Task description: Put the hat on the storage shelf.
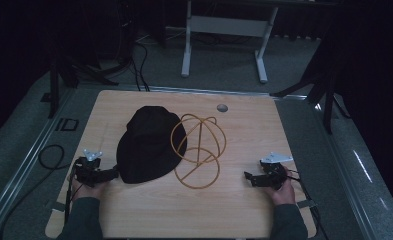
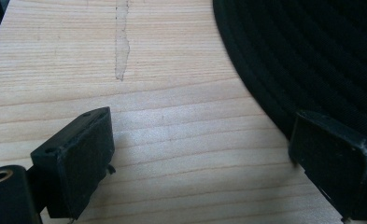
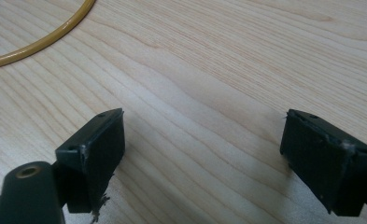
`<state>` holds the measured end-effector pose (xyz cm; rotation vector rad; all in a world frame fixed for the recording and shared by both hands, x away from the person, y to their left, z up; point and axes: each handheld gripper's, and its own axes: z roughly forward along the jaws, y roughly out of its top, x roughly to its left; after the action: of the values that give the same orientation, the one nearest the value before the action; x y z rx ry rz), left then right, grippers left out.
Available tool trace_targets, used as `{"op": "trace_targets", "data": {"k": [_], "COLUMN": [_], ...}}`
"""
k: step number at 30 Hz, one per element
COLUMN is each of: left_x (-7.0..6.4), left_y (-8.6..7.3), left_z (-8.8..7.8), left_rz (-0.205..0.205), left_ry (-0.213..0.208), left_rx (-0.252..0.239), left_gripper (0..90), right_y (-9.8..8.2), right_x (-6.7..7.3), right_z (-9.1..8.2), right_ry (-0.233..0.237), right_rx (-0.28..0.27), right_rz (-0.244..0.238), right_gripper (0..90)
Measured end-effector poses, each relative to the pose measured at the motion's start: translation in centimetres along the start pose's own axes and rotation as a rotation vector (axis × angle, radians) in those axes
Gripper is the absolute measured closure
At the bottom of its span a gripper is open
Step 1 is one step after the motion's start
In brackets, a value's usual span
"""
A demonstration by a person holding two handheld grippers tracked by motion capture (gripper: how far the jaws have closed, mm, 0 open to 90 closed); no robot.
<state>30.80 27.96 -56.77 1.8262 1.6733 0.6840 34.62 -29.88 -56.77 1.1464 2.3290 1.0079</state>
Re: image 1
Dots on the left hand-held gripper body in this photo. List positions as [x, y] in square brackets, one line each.
[88, 170]

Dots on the black bucket hat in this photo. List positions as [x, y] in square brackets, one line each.
[147, 146]

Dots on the black metal stand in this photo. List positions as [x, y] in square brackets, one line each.
[55, 86]
[329, 100]

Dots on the black floor bracket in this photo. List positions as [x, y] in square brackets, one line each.
[67, 124]

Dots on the white metal desk frame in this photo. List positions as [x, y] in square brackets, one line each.
[229, 26]

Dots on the silver metal floor rail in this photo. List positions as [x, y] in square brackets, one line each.
[20, 176]
[197, 90]
[347, 176]

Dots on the grey round table grommet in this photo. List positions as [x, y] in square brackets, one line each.
[222, 108]

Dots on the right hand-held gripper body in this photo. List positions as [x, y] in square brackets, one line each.
[274, 171]

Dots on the person's left hand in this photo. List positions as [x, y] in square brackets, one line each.
[88, 191]

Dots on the person's right hand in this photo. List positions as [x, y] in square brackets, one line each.
[284, 193]

